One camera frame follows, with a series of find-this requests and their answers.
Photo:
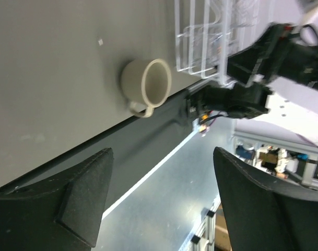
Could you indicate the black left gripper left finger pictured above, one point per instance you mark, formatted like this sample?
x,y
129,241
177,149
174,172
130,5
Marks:
x,y
61,212

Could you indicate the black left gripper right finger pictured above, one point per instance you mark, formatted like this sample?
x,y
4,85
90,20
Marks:
x,y
264,212

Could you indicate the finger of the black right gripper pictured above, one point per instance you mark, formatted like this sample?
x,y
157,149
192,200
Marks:
x,y
244,65

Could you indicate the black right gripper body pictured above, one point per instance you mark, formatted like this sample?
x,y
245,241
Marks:
x,y
295,58

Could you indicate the clear glass cup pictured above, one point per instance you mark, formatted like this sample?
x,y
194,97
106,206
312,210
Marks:
x,y
213,49

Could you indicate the beige ceramic cup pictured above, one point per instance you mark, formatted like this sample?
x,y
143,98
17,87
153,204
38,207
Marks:
x,y
146,84

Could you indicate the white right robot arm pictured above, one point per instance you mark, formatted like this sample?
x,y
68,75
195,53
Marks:
x,y
275,81

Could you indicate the white wire dish rack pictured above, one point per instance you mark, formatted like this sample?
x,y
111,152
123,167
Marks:
x,y
207,32

